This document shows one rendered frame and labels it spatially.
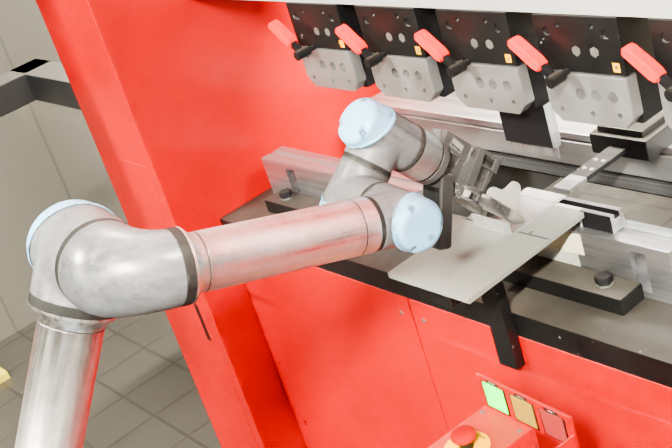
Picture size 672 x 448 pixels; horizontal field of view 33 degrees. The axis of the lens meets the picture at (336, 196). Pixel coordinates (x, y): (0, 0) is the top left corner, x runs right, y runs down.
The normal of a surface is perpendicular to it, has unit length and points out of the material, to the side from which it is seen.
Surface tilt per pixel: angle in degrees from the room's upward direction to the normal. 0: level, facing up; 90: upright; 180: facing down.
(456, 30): 90
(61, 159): 90
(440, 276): 0
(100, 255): 45
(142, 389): 0
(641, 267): 90
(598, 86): 90
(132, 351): 0
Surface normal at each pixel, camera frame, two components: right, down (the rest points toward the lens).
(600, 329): -0.29, -0.87
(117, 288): -0.04, 0.33
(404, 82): -0.73, 0.47
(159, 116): 0.62, 0.15
